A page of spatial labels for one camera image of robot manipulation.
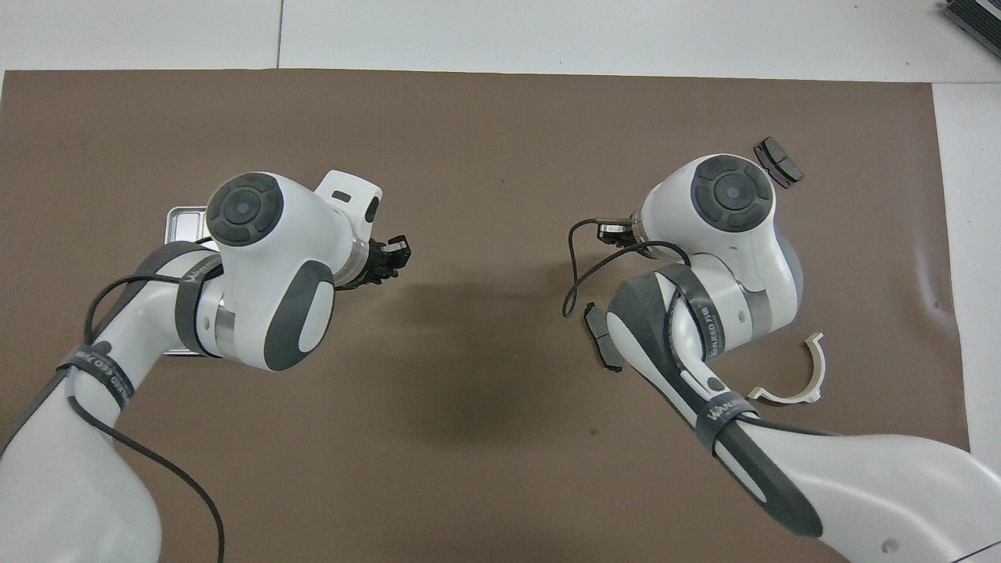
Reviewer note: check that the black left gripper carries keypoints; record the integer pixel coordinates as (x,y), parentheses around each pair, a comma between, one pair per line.
(367,266)

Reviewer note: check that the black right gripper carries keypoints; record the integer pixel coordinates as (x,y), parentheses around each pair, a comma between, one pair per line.
(618,234)

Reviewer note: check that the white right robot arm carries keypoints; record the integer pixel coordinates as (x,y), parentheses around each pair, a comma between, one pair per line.
(743,258)

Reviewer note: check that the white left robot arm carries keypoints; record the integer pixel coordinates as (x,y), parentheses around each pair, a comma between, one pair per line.
(258,274)

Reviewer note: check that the silver ribbed metal tray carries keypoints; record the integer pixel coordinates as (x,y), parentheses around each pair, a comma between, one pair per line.
(184,224)

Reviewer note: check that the long grey brake pad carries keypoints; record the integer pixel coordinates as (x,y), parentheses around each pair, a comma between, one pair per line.
(596,328)

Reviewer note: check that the brown paper table mat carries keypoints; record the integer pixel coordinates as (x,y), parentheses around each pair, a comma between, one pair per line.
(485,156)

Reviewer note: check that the short grey brake pad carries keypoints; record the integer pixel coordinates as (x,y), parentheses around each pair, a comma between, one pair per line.
(784,166)

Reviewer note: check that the black ribbed device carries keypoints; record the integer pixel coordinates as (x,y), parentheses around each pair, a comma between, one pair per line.
(977,16)

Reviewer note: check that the white curved plastic bracket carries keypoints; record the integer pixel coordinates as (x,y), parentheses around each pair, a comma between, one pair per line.
(790,397)

